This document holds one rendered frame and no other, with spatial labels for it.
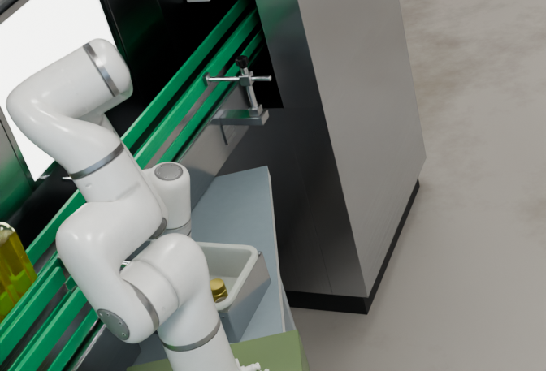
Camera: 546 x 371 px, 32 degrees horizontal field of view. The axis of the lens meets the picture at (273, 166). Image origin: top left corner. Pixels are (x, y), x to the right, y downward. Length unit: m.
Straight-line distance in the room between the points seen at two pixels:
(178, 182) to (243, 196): 0.51
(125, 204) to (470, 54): 2.91
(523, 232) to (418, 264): 0.35
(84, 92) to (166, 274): 0.28
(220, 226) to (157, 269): 0.74
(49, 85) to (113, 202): 0.18
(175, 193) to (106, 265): 0.40
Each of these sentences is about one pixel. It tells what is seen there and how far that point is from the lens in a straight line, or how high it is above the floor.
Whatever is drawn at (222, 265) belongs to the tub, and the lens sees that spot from 1.88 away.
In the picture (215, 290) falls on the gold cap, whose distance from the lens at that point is 1.80.
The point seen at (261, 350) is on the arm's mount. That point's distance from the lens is 1.61.
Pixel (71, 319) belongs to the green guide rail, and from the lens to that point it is 1.66.
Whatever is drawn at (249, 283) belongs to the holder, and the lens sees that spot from 1.79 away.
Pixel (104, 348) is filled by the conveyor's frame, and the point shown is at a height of 0.85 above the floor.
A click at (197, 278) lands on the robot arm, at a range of 1.36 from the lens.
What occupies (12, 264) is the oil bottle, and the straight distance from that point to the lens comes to 1.70.
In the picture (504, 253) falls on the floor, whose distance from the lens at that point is 2.99.
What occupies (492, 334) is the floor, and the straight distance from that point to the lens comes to 2.74.
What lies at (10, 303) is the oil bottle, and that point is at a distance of 1.70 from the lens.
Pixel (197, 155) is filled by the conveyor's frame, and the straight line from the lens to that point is 2.14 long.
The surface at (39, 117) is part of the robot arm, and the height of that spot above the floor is 1.38.
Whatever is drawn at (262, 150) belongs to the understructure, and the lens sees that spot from 2.53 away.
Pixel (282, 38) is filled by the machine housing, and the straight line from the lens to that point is 2.31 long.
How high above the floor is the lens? 1.93
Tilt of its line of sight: 32 degrees down
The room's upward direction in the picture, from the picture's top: 16 degrees counter-clockwise
